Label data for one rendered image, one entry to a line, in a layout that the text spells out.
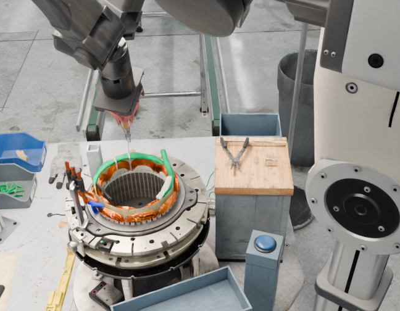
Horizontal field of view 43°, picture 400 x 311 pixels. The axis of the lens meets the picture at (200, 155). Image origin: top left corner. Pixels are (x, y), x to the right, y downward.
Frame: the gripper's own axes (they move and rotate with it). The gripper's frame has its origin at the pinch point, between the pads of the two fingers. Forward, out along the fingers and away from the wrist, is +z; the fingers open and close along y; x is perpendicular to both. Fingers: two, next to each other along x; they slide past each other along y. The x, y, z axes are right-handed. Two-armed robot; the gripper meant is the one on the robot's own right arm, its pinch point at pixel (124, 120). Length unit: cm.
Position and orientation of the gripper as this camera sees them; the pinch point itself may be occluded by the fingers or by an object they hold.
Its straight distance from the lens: 121.0
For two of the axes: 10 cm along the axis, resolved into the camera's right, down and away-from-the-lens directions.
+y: -9.6, 2.0, -1.8
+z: 0.3, 7.6, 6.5
